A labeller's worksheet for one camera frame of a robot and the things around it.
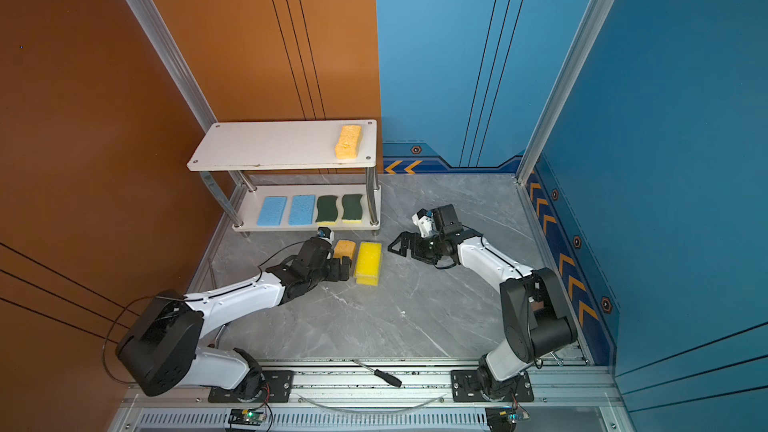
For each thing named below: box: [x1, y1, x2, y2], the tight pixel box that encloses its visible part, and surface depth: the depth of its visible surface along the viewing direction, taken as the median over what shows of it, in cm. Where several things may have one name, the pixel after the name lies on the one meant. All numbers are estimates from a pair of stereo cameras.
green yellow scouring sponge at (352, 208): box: [342, 194, 363, 224], surface depth 101 cm
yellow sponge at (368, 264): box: [354, 242, 383, 286], surface depth 92 cm
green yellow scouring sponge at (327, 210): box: [315, 195, 338, 226], surface depth 102 cm
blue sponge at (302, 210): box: [288, 194, 316, 226], surface depth 102 cm
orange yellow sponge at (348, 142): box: [334, 125, 363, 159], surface depth 79 cm
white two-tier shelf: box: [187, 119, 381, 237], surface depth 100 cm
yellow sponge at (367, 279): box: [354, 274, 379, 287], surface depth 91 cm
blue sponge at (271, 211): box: [256, 196, 287, 227], surface depth 102 cm
